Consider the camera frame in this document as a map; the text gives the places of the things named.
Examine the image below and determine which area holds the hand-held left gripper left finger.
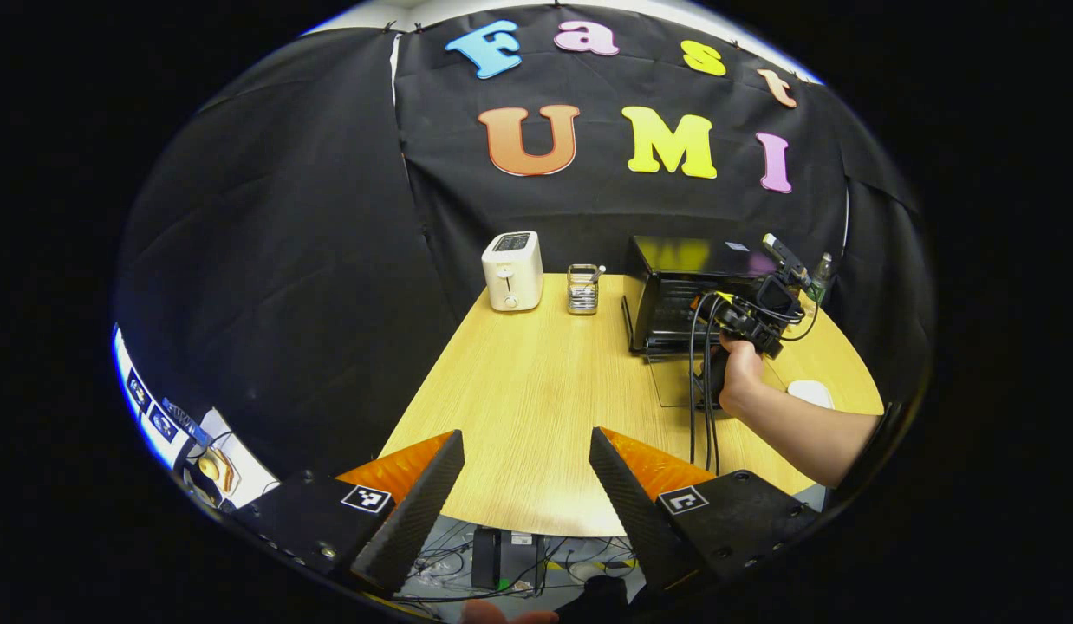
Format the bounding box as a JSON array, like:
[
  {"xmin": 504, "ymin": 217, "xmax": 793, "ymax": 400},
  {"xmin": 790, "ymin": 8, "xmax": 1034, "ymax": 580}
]
[{"xmin": 229, "ymin": 428, "xmax": 466, "ymax": 599}]

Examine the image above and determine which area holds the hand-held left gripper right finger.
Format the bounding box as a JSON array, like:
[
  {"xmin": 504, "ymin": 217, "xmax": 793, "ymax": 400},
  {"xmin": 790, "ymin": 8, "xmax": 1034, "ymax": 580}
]
[{"xmin": 589, "ymin": 426, "xmax": 822, "ymax": 592}]

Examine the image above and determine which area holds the black electric oven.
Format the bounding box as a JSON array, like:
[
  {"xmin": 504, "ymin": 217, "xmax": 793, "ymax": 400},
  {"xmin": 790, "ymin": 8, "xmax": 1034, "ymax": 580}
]
[{"xmin": 621, "ymin": 235, "xmax": 789, "ymax": 408}]

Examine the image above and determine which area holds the black electronic box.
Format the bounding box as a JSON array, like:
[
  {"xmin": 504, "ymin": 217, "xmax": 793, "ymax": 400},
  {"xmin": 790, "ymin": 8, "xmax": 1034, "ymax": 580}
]
[{"xmin": 471, "ymin": 526, "xmax": 546, "ymax": 592}]

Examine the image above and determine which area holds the white rectangular plate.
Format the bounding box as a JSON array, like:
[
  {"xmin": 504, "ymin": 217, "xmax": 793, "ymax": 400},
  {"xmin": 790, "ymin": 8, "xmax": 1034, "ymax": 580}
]
[{"xmin": 786, "ymin": 380, "xmax": 836, "ymax": 410}]

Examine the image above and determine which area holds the white paper sheet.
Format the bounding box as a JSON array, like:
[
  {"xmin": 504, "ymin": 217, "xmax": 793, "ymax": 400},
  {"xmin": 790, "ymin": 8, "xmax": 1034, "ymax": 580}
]
[{"xmin": 183, "ymin": 407, "xmax": 282, "ymax": 510}]

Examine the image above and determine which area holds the white toaster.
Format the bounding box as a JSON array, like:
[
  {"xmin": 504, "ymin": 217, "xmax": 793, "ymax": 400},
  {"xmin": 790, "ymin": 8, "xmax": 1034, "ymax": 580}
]
[{"xmin": 482, "ymin": 231, "xmax": 544, "ymax": 313}]

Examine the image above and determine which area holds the white printed banner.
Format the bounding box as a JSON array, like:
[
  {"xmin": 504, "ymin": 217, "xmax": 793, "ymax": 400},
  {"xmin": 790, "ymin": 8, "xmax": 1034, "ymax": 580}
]
[{"xmin": 112, "ymin": 325, "xmax": 195, "ymax": 473}]

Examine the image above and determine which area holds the black backdrop cloth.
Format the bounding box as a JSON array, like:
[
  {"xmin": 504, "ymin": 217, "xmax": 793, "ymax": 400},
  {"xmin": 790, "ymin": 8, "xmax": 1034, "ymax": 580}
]
[{"xmin": 112, "ymin": 4, "xmax": 932, "ymax": 486}]

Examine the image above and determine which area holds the tangle of floor cables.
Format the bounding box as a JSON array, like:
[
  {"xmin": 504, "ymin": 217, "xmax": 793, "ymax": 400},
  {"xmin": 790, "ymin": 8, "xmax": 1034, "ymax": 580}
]
[{"xmin": 396, "ymin": 518, "xmax": 646, "ymax": 603}]

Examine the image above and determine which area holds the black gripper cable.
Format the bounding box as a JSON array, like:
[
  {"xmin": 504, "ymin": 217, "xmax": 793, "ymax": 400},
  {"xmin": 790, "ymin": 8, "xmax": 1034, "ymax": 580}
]
[
  {"xmin": 686, "ymin": 295, "xmax": 704, "ymax": 467},
  {"xmin": 703, "ymin": 295, "xmax": 724, "ymax": 478}
]

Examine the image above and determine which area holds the metal wire utensil holder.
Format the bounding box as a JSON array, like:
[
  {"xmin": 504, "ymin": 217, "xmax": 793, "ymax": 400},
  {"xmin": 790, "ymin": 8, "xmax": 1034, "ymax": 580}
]
[{"xmin": 566, "ymin": 263, "xmax": 607, "ymax": 316}]

